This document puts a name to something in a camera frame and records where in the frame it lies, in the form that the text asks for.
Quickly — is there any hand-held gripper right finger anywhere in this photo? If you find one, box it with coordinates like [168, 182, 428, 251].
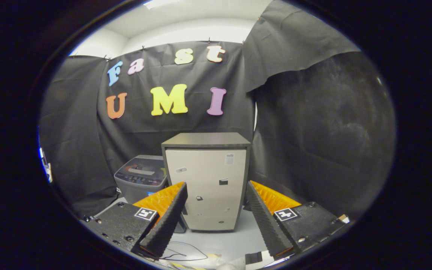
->
[245, 180, 348, 258]

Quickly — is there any thin black floor cable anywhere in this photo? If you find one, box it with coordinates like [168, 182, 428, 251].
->
[162, 242, 209, 262]

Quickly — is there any beige cabinet with dark top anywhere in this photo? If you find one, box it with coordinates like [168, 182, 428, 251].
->
[161, 132, 252, 232]

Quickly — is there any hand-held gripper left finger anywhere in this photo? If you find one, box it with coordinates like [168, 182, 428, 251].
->
[83, 181, 188, 260]

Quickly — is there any small black box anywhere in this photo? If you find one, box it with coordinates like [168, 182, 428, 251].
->
[245, 252, 263, 265]

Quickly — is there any grey washing machine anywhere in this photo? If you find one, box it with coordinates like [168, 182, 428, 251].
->
[114, 155, 168, 205]

